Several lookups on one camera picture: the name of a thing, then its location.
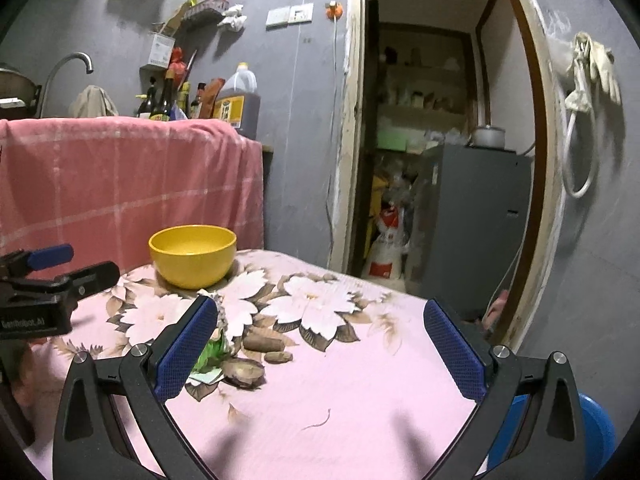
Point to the green wrapper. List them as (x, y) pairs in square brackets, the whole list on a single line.
[(215, 355)]

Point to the orange seasoning packet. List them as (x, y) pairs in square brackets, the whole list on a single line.
[(212, 97)]

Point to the wooden door frame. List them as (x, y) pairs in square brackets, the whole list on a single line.
[(542, 135)]

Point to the small brown scrap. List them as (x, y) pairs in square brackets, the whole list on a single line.
[(278, 357)]

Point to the metal wok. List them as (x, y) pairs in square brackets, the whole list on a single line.
[(17, 85)]

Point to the large cooking oil bottle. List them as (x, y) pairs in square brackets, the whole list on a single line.
[(237, 105)]

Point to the yellow bag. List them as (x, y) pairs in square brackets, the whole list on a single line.
[(379, 195)]

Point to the pink floral table cover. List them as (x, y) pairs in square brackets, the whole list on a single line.
[(325, 410)]

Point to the metal faucet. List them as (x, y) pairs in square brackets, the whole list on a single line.
[(65, 62)]

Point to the white plastic bag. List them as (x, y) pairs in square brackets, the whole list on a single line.
[(232, 17)]

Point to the pink plaid cloth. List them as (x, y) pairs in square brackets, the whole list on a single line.
[(125, 185)]

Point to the metal pot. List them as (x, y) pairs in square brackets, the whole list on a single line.
[(487, 137)]

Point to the brown cylindrical scrap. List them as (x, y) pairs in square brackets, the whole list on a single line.
[(263, 341)]

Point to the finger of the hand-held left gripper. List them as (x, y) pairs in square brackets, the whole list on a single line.
[(50, 256), (92, 277)]

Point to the wooden storage shelf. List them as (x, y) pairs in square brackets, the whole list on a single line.
[(425, 67)]

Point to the clear hanging plastic bag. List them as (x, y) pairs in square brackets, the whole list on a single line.
[(560, 40)]

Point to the brown shell scrap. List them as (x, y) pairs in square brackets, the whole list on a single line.
[(243, 372)]

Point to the blue plastic bucket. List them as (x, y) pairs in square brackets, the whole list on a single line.
[(597, 435)]

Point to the wall shelf rack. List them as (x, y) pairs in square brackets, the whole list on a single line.
[(205, 14)]

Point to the cream rubber gloves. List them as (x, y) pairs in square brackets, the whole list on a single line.
[(602, 65)]

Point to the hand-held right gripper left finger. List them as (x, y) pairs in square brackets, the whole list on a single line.
[(187, 345)]

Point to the dark sauce bottle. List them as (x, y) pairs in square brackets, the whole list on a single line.
[(197, 105), (146, 105), (161, 105)]

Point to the grey washing machine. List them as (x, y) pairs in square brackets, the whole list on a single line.
[(475, 220)]

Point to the white wall box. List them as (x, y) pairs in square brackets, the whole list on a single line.
[(161, 50)]

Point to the yellow bowl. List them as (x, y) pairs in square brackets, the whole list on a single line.
[(192, 257)]

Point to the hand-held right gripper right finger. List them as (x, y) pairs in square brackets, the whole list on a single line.
[(452, 350)]

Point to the green box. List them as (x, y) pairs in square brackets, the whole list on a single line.
[(392, 139)]

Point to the white red sack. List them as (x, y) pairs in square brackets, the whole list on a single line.
[(387, 250)]

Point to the yellow cap sauce bottle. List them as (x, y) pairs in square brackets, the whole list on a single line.
[(183, 105)]

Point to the beige rag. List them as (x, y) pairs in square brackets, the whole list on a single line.
[(92, 102)]

